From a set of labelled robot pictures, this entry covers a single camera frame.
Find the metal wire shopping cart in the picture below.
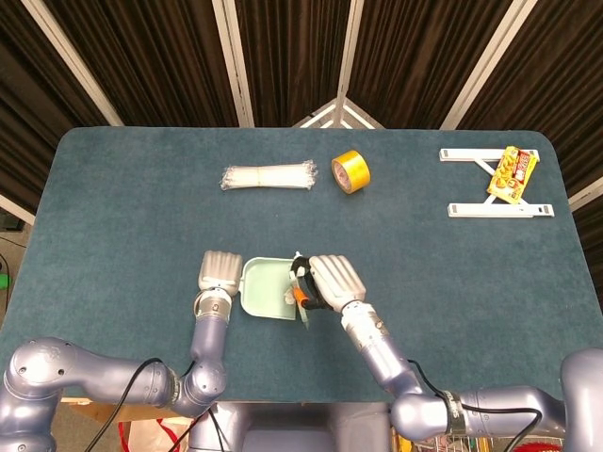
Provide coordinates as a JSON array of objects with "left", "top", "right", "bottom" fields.
[{"left": 393, "top": 432, "right": 500, "bottom": 452}]

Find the white partition base foot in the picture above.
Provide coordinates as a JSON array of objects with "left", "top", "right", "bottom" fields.
[{"left": 291, "top": 97, "right": 381, "bottom": 130}]

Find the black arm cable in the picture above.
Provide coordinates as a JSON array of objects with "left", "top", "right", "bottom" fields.
[
  {"left": 407, "top": 360, "right": 543, "bottom": 452},
  {"left": 96, "top": 357, "right": 164, "bottom": 452},
  {"left": 205, "top": 408, "right": 228, "bottom": 452}
]

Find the yellow packing tape roll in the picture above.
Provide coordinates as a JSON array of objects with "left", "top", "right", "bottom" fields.
[{"left": 331, "top": 149, "right": 372, "bottom": 195}]

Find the yellow snack packet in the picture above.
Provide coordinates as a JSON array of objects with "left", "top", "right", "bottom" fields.
[{"left": 485, "top": 145, "right": 540, "bottom": 205}]

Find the blue felt table cover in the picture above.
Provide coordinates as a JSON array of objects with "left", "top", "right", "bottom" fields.
[{"left": 0, "top": 126, "right": 603, "bottom": 404}]

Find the red and white bag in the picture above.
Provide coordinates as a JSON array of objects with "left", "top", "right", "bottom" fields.
[{"left": 117, "top": 416, "right": 194, "bottom": 452}]

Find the mint green plastic dustpan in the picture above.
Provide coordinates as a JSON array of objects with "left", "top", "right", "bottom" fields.
[{"left": 238, "top": 256, "right": 299, "bottom": 322}]

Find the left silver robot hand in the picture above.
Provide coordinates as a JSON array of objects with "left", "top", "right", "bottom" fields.
[{"left": 196, "top": 250, "right": 245, "bottom": 297}]

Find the brown cardboard box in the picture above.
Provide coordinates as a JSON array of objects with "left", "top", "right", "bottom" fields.
[{"left": 60, "top": 397, "right": 189, "bottom": 424}]

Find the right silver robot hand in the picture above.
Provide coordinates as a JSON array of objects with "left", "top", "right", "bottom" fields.
[{"left": 288, "top": 253, "right": 367, "bottom": 313}]

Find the silver robot torso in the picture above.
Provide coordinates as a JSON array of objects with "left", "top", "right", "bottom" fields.
[{"left": 187, "top": 402, "right": 392, "bottom": 452}]

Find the black velcro cable strap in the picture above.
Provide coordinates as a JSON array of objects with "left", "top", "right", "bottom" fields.
[{"left": 440, "top": 389, "right": 466, "bottom": 432}]

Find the white partition frame post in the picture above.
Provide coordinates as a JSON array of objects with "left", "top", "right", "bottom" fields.
[
  {"left": 440, "top": 0, "right": 527, "bottom": 129},
  {"left": 0, "top": 192, "right": 37, "bottom": 225},
  {"left": 211, "top": 0, "right": 255, "bottom": 127},
  {"left": 336, "top": 0, "right": 367, "bottom": 103},
  {"left": 567, "top": 177, "right": 603, "bottom": 211},
  {"left": 21, "top": 0, "right": 124, "bottom": 127}
]

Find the white folding stand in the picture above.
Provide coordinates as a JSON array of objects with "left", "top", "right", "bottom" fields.
[{"left": 438, "top": 148, "right": 556, "bottom": 218}]

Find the bundle of white cable ties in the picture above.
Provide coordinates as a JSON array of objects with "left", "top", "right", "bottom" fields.
[{"left": 220, "top": 159, "right": 319, "bottom": 192}]

